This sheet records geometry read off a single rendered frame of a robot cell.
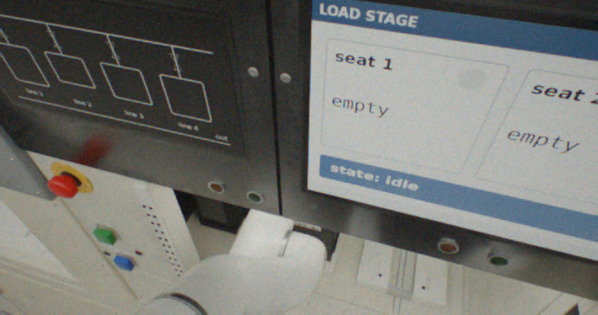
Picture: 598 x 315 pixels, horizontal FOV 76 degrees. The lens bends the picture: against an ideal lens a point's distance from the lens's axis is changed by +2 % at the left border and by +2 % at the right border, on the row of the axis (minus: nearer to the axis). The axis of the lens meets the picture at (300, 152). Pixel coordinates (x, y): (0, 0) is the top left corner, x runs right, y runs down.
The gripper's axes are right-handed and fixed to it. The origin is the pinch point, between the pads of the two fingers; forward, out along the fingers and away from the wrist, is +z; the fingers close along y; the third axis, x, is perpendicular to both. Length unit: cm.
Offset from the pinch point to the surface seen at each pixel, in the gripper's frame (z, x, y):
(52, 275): -29, -38, -60
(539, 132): -30, 39, 27
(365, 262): -4.9, -31.0, 18.5
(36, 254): -26, -36, -68
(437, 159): -30, 34, 21
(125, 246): -29.1, -5.6, -25.6
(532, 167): -30, 35, 28
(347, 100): -30, 39, 13
